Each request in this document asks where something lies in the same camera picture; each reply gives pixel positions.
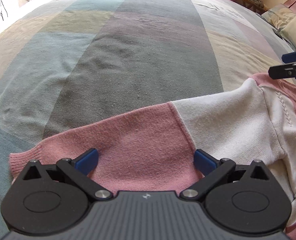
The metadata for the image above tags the pink and white knit sweater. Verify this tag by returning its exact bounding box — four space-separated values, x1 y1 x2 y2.
9 74 296 239

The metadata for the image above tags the far patchwork pillow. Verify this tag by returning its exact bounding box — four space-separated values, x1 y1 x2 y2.
261 4 296 30

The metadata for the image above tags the wooden nightstand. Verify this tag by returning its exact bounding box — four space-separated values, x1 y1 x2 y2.
238 0 268 15

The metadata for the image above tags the patchwork pastel bed sheet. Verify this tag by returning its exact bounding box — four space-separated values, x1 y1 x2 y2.
0 0 296 238

